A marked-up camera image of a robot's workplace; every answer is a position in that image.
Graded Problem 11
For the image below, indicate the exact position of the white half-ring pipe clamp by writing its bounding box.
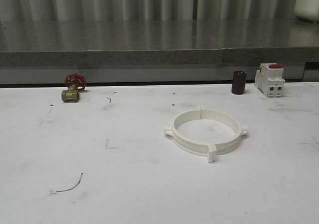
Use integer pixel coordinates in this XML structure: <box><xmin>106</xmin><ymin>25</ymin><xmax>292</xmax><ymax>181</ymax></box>
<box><xmin>164</xmin><ymin>107</ymin><xmax>218</xmax><ymax>163</ymax></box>

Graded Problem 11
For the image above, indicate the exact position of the dark brown cylindrical capacitor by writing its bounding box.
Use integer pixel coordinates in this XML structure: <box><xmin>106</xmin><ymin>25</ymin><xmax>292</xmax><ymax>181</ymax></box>
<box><xmin>231</xmin><ymin>71</ymin><xmax>247</xmax><ymax>95</ymax></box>

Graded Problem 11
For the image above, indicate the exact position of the grey stone counter slab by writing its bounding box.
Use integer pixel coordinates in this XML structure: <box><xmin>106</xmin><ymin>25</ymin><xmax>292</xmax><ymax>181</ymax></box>
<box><xmin>0</xmin><ymin>19</ymin><xmax>319</xmax><ymax>69</ymax></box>

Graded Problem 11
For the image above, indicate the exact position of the white container in background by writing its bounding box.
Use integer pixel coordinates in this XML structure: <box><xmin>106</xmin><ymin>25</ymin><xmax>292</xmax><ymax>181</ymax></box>
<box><xmin>294</xmin><ymin>0</ymin><xmax>319</xmax><ymax>22</ymax></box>

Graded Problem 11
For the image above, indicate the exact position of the brass valve with red handle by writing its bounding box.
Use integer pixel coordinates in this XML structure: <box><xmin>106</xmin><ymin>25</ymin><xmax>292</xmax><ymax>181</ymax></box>
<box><xmin>61</xmin><ymin>73</ymin><xmax>87</xmax><ymax>102</ymax></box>

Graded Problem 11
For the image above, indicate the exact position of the white circuit breaker red switch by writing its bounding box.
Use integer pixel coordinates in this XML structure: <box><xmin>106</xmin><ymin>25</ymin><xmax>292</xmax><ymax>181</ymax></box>
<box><xmin>255</xmin><ymin>63</ymin><xmax>285</xmax><ymax>98</ymax></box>

